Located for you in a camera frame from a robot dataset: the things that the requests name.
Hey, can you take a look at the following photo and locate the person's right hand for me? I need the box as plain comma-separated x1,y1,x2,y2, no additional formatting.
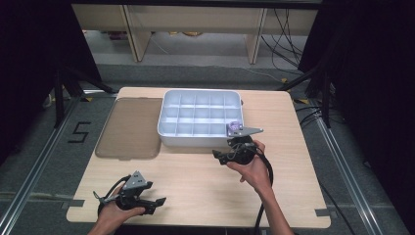
226,139,274,196

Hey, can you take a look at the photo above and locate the black metal stand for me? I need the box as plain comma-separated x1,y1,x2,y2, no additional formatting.
52,64,116,129
276,63,335,129

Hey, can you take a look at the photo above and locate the beige wooden desk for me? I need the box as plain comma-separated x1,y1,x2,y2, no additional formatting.
71,3,319,65

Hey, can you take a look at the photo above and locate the dark curtain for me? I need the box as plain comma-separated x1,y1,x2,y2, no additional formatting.
298,0,415,226
0,0,103,165

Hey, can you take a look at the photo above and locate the white compartment storage box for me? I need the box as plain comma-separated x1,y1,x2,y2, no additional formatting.
157,88,245,148

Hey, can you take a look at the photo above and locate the black tape floor mark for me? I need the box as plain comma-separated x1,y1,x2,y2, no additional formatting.
67,120,92,144

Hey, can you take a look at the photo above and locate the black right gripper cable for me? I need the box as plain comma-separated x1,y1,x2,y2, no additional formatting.
228,143,275,235

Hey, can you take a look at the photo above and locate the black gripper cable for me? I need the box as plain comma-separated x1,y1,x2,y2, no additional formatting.
228,143,275,235
92,174,132,216

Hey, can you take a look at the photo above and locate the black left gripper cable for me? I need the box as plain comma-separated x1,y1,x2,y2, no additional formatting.
92,174,132,216

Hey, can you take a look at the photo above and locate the aluminium floor rail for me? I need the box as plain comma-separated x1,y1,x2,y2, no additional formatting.
293,97,385,235
0,88,109,235

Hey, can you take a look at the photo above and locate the person's left hand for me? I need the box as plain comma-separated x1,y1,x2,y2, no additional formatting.
97,199,147,227

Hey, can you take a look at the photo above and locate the black floor cables bundle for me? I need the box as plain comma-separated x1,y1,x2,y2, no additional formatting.
259,8,308,72

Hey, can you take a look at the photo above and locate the black floor cable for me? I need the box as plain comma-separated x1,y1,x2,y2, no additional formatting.
317,180,357,235

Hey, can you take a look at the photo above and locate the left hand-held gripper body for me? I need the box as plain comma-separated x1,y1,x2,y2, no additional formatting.
103,170,154,211

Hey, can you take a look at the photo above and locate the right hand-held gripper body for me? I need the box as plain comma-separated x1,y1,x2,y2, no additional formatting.
226,126,264,166

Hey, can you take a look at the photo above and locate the brown translucent box lid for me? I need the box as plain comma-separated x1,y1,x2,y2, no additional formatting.
95,97,163,162

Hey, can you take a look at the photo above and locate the grey tape strip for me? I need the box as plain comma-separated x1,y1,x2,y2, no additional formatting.
314,208,338,219
60,199,86,211

